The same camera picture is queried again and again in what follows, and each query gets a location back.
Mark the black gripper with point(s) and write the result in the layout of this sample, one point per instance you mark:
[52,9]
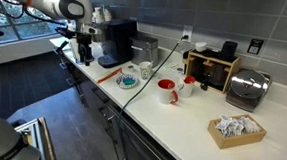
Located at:
[85,43]

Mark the black Keurig coffee machine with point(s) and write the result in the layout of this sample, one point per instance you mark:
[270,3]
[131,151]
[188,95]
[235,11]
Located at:
[119,41]

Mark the wooden coffee rack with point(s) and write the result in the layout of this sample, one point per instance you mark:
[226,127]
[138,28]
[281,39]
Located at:
[231,68]

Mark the orange flat stick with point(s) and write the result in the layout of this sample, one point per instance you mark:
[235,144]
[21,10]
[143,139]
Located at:
[109,75]

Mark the dark wood counter cabinet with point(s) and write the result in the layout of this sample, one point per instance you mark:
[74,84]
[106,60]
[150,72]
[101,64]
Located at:
[94,93]

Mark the blue patterned small plate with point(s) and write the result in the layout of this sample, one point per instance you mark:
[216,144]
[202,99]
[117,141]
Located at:
[120,83]

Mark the green sponge piece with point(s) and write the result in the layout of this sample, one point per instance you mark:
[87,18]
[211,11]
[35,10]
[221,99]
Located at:
[128,81]

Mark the stainless steel canister box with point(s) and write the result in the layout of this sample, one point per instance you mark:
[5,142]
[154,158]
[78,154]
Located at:
[145,50]

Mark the small printed paper card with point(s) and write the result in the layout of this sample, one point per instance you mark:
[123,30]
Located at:
[174,67]

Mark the white mug with red interior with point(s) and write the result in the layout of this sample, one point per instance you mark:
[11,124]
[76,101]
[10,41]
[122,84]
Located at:
[185,89]

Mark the stainless steel dishwasher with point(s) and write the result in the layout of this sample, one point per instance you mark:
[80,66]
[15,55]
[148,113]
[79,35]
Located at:
[138,150]

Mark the small white cup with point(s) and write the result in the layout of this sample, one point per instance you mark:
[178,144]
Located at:
[201,46]

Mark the glass carafe with black knob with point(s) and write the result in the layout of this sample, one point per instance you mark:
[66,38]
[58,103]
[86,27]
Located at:
[218,75]

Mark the black cylindrical container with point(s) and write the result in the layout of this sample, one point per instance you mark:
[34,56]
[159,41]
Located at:
[229,49]

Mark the white sugar packets pile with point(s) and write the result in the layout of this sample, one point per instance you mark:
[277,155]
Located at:
[236,126]

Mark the wooden packet box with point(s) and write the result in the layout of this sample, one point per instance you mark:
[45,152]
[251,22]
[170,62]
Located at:
[237,141]

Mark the aluminium frame robot cart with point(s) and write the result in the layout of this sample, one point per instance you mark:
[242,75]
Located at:
[33,140]

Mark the white wall outlet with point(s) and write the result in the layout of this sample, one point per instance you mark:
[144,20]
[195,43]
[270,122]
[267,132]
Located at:
[189,29]

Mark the black wall plaque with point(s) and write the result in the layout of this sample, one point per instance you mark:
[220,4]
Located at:
[255,46]

